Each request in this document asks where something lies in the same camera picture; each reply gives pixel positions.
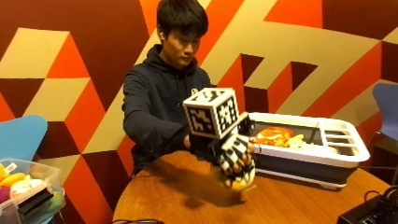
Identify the yellow toy fruit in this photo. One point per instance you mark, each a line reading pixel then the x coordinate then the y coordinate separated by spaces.
pixel 240 185

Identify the orange toy food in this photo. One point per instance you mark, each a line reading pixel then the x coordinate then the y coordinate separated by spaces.
pixel 274 136

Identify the white cube of black markers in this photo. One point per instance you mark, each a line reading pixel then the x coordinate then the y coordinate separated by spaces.
pixel 211 114

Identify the pale yellow toy food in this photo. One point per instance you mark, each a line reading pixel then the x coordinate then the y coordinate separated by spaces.
pixel 299 141

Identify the white and grey dish rack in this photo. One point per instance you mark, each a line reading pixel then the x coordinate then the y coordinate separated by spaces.
pixel 315 161

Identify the the person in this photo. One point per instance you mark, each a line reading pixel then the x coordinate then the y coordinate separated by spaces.
pixel 155 93

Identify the black electronic device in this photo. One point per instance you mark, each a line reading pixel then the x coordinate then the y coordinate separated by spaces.
pixel 369 211

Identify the violet blue chair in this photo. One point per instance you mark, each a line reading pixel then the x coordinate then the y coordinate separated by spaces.
pixel 388 109

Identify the green soft toy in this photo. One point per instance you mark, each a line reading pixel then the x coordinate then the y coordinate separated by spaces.
pixel 55 201

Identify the clear plastic bin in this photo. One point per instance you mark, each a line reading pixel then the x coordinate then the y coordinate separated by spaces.
pixel 46 174

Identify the black box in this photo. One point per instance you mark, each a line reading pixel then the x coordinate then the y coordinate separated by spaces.
pixel 35 200

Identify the white soft toy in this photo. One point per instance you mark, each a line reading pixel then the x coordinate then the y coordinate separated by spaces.
pixel 25 186

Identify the light blue chair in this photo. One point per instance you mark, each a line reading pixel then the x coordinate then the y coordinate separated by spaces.
pixel 19 137

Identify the yellow soft toy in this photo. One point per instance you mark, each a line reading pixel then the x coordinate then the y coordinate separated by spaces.
pixel 13 179

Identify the purple soft toy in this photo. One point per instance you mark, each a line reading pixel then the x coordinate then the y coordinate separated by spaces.
pixel 5 195

